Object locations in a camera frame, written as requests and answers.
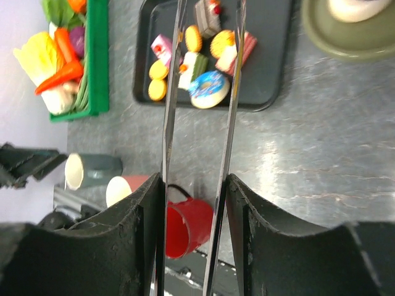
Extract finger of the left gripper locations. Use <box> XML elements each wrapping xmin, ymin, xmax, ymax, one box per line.
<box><xmin>1</xmin><ymin>143</ymin><xmax>68</xmax><ymax>188</ymax></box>

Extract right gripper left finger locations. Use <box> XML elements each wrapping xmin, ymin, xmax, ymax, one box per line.
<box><xmin>1</xmin><ymin>174</ymin><xmax>161</xmax><ymax>295</ymax></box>

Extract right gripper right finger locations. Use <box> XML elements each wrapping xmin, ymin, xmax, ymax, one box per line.
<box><xmin>227</xmin><ymin>174</ymin><xmax>394</xmax><ymax>295</ymax></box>

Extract metal tongs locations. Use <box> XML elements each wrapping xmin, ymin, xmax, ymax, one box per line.
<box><xmin>154</xmin><ymin>1</ymin><xmax>246</xmax><ymax>295</ymax></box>

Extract blue iced donut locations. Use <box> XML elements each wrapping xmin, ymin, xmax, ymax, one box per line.
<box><xmin>188</xmin><ymin>71</ymin><xmax>230</xmax><ymax>109</ymax></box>

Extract white chocolate donut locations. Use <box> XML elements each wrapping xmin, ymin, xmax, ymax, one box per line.
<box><xmin>327</xmin><ymin>0</ymin><xmax>393</xmax><ymax>23</ymax></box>

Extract grey blue mug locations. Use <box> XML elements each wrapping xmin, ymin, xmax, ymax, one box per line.
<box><xmin>64</xmin><ymin>153</ymin><xmax>123</xmax><ymax>191</ymax></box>

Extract pink mug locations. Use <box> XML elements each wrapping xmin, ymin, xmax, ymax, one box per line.
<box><xmin>106</xmin><ymin>175</ymin><xmax>149</xmax><ymax>208</ymax></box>

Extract red mug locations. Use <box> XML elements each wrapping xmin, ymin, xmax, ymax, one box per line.
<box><xmin>165</xmin><ymin>184</ymin><xmax>214</xmax><ymax>259</ymax></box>

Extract green toy beans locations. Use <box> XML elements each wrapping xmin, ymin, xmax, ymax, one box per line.
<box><xmin>74</xmin><ymin>53</ymin><xmax>89</xmax><ymax>111</ymax></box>

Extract beige toy mushroom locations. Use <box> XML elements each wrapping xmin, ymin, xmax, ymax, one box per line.
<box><xmin>62</xmin><ymin>81</ymin><xmax>80</xmax><ymax>95</ymax></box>

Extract lying orange toy carrot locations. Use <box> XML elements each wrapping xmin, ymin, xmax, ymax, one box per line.
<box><xmin>35</xmin><ymin>60</ymin><xmax>84</xmax><ymax>95</ymax></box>

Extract yellow toy cabbage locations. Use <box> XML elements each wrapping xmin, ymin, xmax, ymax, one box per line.
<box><xmin>13</xmin><ymin>31</ymin><xmax>65</xmax><ymax>86</ymax></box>

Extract upright orange toy carrot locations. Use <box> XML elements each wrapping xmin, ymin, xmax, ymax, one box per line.
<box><xmin>54</xmin><ymin>28</ymin><xmax>78</xmax><ymax>63</ymax></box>

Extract white toy radish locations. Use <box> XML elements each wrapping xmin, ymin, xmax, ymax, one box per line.
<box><xmin>48</xmin><ymin>22</ymin><xmax>58</xmax><ymax>39</ymax></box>

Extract purple toy onion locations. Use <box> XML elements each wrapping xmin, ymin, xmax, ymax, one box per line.
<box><xmin>69</xmin><ymin>27</ymin><xmax>85</xmax><ymax>58</ymax></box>

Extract green toy lettuce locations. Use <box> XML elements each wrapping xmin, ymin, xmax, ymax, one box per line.
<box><xmin>41</xmin><ymin>0</ymin><xmax>83</xmax><ymax>29</ymax></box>

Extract lower left orange biscuit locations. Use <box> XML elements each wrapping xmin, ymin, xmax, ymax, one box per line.
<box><xmin>148</xmin><ymin>80</ymin><xmax>167</xmax><ymax>101</ymax></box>

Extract orange biscuit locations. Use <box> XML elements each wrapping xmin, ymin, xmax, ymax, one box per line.
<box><xmin>185</xmin><ymin>25</ymin><xmax>202</xmax><ymax>52</ymax></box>
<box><xmin>148</xmin><ymin>80</ymin><xmax>167</xmax><ymax>101</ymax></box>
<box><xmin>149</xmin><ymin>60</ymin><xmax>168</xmax><ymax>80</ymax></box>
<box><xmin>210</xmin><ymin>30</ymin><xmax>235</xmax><ymax>59</ymax></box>

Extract green plastic crate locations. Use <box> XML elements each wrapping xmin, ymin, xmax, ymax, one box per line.
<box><xmin>49</xmin><ymin>1</ymin><xmax>109</xmax><ymax>123</ymax></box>

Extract upper left orange biscuit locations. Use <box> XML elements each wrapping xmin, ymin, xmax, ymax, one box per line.
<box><xmin>149</xmin><ymin>60</ymin><xmax>168</xmax><ymax>80</ymax></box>

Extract orange toy pumpkin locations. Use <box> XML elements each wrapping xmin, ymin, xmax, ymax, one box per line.
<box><xmin>68</xmin><ymin>0</ymin><xmax>87</xmax><ymax>14</ymax></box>

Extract black baking tray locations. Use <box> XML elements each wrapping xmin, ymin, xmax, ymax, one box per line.
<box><xmin>133</xmin><ymin>0</ymin><xmax>293</xmax><ymax>111</ymax></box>

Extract pink cake with cherry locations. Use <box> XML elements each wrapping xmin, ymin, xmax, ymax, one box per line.
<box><xmin>151</xmin><ymin>34</ymin><xmax>173</xmax><ymax>68</ymax></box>

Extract pink striped cake slice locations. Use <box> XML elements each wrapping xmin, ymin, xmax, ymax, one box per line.
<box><xmin>214</xmin><ymin>30</ymin><xmax>258</xmax><ymax>77</ymax></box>

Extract green white cake slice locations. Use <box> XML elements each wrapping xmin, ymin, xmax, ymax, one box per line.
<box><xmin>178</xmin><ymin>51</ymin><xmax>209</xmax><ymax>91</ymax></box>

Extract orange biscuit centre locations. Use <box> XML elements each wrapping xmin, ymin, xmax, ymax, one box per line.
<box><xmin>185</xmin><ymin>25</ymin><xmax>202</xmax><ymax>52</ymax></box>

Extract right orange biscuit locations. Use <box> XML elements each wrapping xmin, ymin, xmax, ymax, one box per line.
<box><xmin>210</xmin><ymin>30</ymin><xmax>235</xmax><ymax>59</ymax></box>

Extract green three-tier stand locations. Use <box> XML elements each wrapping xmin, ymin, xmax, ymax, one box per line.
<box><xmin>301</xmin><ymin>1</ymin><xmax>394</xmax><ymax>61</ymax></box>

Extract chocolate layer cake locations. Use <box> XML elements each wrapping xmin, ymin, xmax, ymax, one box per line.
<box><xmin>194</xmin><ymin>0</ymin><xmax>222</xmax><ymax>39</ymax></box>

